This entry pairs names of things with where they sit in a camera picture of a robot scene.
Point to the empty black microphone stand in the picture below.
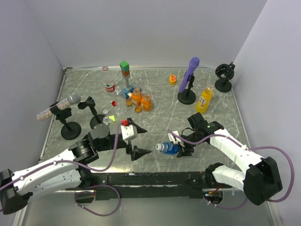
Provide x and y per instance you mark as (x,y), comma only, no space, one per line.
(97,118)

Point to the tall orange bottle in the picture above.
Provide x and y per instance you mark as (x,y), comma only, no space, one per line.
(136,97)

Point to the short orange bottle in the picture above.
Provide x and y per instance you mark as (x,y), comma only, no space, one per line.
(146,102)

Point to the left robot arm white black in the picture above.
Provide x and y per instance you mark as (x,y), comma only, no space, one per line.
(69,169)

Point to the black microphone stand centre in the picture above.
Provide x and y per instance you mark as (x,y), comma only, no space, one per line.
(187,97)

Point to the yellow juice bottle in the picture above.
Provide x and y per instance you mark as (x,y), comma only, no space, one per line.
(205,98)

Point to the orange cap front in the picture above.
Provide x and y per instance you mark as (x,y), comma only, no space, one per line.
(138,109)

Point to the yellow orange toy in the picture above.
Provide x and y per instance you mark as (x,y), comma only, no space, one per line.
(172,79)

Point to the red label water bottle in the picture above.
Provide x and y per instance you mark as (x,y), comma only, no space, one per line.
(109,79)

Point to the black ring stand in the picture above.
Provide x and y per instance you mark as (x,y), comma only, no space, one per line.
(224,72)

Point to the black stand holding microphone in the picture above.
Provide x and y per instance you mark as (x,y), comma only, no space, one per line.
(70,130)

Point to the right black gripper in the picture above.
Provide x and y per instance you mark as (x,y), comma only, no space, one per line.
(186,153)

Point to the small clear bottle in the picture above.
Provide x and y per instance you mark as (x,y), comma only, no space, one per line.
(120,92)

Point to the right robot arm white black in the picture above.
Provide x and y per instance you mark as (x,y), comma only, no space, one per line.
(257,177)

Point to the colourful block tower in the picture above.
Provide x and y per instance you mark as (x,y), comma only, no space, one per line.
(129,84)

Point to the clear plastic bottle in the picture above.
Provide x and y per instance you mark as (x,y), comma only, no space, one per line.
(106,120)

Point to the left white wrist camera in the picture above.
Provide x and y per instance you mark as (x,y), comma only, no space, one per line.
(128,131)

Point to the purple microphone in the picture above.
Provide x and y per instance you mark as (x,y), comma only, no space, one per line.
(193,65)

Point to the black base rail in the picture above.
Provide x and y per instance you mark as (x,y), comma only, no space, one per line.
(149,184)

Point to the blue label water bottle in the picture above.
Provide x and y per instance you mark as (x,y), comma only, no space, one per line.
(167,148)

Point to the silver glitter microphone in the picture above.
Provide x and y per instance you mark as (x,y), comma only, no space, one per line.
(72,99)

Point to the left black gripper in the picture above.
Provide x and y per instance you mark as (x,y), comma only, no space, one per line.
(136,152)

